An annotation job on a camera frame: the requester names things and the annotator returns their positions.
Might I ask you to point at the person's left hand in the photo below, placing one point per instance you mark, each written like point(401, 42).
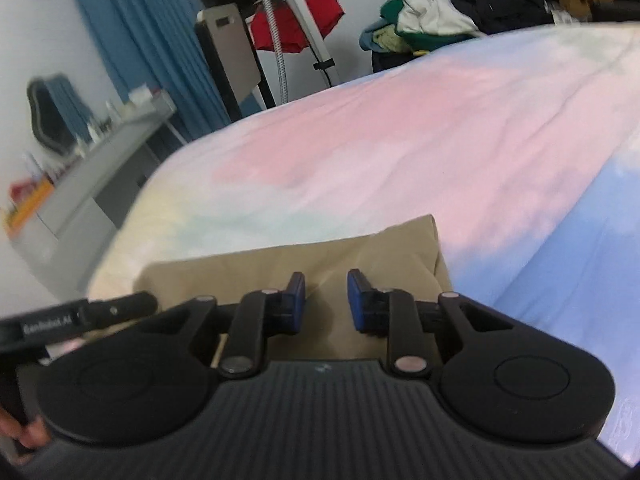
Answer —
point(27, 437)

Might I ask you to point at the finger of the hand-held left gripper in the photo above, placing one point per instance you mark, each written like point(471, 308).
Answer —
point(125, 306)

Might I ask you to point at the white cabinet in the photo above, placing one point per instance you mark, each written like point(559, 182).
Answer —
point(370, 5)

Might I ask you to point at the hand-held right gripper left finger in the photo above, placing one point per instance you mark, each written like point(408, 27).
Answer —
point(296, 302)

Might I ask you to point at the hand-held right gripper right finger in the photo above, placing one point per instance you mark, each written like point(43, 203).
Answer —
point(356, 302)

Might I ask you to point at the pastel pink blue bed sheet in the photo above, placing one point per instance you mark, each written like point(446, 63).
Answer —
point(400, 135)

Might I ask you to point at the orange box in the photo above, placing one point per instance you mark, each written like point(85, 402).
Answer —
point(27, 210)

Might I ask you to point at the khaki garment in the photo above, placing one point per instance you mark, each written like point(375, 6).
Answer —
point(380, 255)

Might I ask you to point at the grey desk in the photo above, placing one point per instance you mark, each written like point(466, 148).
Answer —
point(95, 180)

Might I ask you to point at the pile of clothes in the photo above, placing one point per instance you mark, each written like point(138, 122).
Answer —
point(395, 10)

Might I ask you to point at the black framed wavy mirror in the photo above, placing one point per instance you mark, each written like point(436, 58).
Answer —
point(55, 110)

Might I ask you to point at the blue curtain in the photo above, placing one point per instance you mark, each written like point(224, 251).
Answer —
point(145, 40)

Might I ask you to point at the white cloth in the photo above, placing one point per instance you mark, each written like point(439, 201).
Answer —
point(435, 7)

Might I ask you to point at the white garment steamer pole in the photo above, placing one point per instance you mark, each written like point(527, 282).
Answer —
point(307, 20)

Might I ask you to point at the red cloth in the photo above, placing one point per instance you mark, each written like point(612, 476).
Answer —
point(325, 15)

